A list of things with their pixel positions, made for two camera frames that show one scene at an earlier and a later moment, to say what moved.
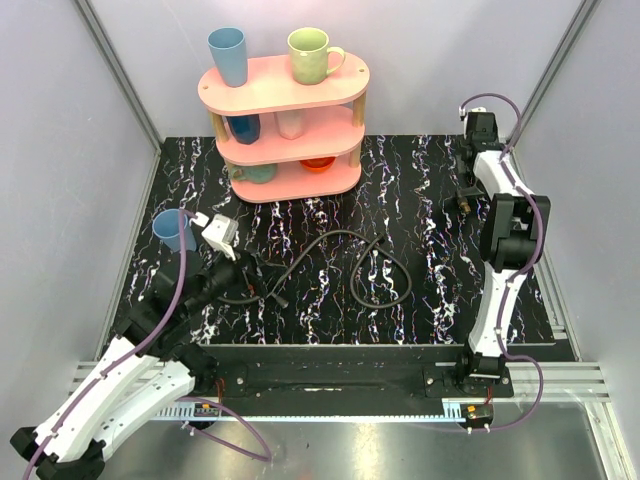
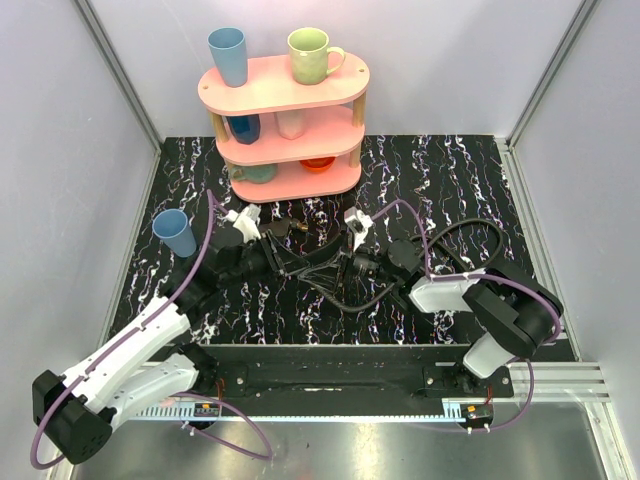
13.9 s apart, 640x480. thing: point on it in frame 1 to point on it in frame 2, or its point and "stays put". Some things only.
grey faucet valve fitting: [463, 204] to [283, 228]
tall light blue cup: [228, 47] stays put
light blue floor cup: [167, 226] stays put
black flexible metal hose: [353, 272] to [491, 225]
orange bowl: [316, 165] stays put
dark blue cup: [245, 128] stays put
